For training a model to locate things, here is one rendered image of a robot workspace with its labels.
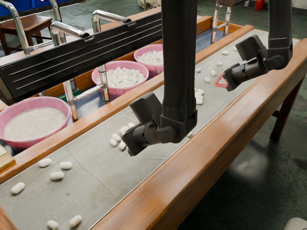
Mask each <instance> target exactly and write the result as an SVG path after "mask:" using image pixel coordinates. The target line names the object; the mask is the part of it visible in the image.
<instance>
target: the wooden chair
mask: <svg viewBox="0 0 307 230"><path fill-rule="evenodd" d="M52 19H53V18H52V17H45V16H33V15H29V16H24V17H20V20H21V23H22V26H23V29H24V32H25V35H26V39H27V42H28V45H29V46H34V44H33V41H32V37H33V38H40V39H48V40H52V38H51V37H45V36H38V35H34V34H35V33H37V32H39V31H41V30H43V29H44V28H46V27H48V29H49V32H50V26H51V24H52V22H51V20H52ZM4 34H11V35H18V34H17V31H16V27H15V24H14V21H13V19H12V20H9V21H6V22H4V23H2V24H1V23H0V41H1V44H2V47H3V49H4V52H5V56H8V55H10V53H11V52H13V51H20V52H21V51H23V49H22V48H20V47H22V46H21V44H19V45H17V46H15V47H8V46H7V43H6V40H5V35H4Z"/></svg>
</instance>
